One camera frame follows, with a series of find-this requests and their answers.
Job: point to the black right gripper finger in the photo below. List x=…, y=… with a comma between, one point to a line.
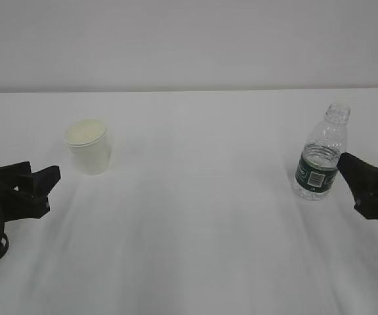
x=361, y=177

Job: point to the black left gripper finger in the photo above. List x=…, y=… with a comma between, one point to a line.
x=17, y=170
x=40, y=184

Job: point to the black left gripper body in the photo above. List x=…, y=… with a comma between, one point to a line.
x=16, y=205

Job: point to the clear water bottle green label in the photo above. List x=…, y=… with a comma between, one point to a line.
x=317, y=167

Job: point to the white paper cup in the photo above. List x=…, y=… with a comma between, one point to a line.
x=88, y=144

